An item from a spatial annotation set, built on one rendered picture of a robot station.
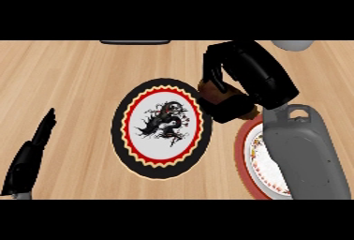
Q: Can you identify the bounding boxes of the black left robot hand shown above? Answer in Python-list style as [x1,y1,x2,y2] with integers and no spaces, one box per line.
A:
[0,107,58,197]

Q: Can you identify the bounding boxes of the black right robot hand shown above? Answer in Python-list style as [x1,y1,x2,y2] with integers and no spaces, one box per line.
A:
[198,39,300,125]

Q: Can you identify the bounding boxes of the brown sweet potato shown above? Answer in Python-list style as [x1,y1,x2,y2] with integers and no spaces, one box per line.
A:
[197,79,260,121]

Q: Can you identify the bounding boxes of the black-rimmed plate with dragon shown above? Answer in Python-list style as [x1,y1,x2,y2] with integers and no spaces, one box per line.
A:
[110,77,214,180]

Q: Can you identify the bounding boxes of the red-rimmed white plate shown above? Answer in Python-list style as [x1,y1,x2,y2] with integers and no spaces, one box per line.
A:
[234,113,294,201]

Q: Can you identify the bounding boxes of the pale grey rounded object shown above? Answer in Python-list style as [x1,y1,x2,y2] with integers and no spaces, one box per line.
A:
[270,39,318,52]

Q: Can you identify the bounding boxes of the dark grey flat object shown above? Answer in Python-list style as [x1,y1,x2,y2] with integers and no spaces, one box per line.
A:
[99,39,173,46]

